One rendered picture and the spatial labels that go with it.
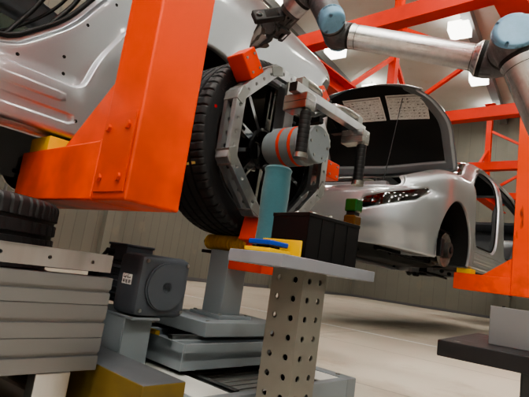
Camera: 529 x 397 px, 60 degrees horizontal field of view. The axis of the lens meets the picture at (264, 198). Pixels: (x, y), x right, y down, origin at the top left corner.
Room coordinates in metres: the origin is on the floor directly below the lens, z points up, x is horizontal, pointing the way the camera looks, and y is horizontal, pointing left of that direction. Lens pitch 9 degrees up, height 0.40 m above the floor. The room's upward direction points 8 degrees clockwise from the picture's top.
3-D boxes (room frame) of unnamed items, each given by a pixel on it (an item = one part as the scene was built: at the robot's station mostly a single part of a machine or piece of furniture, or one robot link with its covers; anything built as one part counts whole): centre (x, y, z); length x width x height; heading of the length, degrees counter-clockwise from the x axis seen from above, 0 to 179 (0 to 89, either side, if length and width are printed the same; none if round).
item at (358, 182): (1.56, -0.32, 0.83); 0.04 x 0.04 x 0.16
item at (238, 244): (1.71, 0.10, 0.49); 0.29 x 0.06 x 0.06; 48
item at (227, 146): (1.59, -0.03, 0.85); 0.54 x 0.07 x 0.54; 138
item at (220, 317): (1.71, 0.10, 0.32); 0.40 x 0.30 x 0.28; 138
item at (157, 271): (1.49, 0.40, 0.26); 0.42 x 0.18 x 0.35; 48
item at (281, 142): (1.55, -0.08, 0.85); 0.21 x 0.14 x 0.14; 48
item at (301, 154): (1.31, -0.09, 0.83); 0.04 x 0.04 x 0.16
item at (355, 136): (1.58, -0.29, 0.93); 0.09 x 0.05 x 0.05; 48
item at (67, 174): (1.38, 0.57, 0.69); 0.52 x 0.17 x 0.35; 48
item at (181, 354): (1.67, 0.13, 0.13); 0.50 x 0.36 x 0.10; 138
